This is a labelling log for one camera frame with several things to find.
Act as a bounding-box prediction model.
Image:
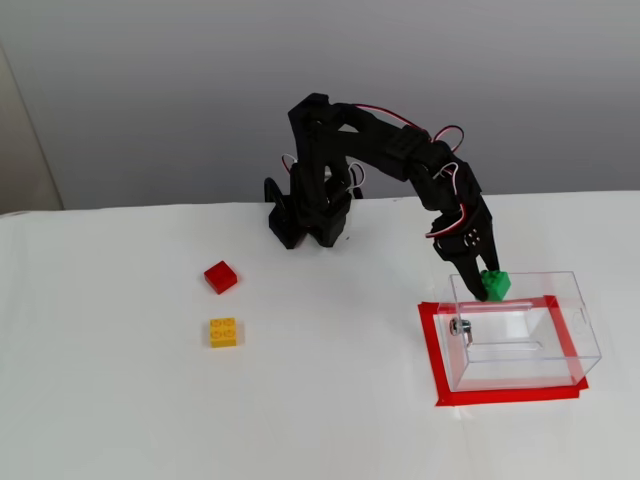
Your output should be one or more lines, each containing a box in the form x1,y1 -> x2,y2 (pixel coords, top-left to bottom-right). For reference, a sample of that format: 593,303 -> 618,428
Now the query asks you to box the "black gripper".
428,160 -> 503,303

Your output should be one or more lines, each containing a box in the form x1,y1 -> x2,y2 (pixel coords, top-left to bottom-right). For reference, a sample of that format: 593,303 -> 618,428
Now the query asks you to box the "red white forearm cable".
351,102 -> 467,152

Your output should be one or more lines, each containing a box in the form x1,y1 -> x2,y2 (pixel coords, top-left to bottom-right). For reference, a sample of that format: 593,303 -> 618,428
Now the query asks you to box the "transparent plastic box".
437,270 -> 603,394

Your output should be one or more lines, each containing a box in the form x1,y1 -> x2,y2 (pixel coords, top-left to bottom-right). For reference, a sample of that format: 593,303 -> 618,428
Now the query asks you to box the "red tape square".
417,294 -> 590,408

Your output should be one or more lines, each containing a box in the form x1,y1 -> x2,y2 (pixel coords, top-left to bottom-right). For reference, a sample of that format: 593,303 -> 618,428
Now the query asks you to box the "silver box lock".
448,316 -> 476,348

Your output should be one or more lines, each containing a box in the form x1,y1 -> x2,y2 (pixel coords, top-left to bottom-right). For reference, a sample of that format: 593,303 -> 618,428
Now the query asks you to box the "black table clamp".
263,177 -> 291,219

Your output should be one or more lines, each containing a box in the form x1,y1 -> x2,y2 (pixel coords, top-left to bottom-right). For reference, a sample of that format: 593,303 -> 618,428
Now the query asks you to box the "red white gripper cable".
424,161 -> 474,242

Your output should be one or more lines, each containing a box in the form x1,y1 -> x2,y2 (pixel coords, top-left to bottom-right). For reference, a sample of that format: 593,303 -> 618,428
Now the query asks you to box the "red lego brick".
203,260 -> 239,296

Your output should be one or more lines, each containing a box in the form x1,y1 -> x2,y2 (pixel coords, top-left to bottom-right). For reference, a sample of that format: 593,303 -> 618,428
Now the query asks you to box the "yellow lego brick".
208,316 -> 246,350

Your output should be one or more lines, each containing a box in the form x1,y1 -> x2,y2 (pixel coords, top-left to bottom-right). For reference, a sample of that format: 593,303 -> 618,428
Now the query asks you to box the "green lego brick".
478,268 -> 512,303

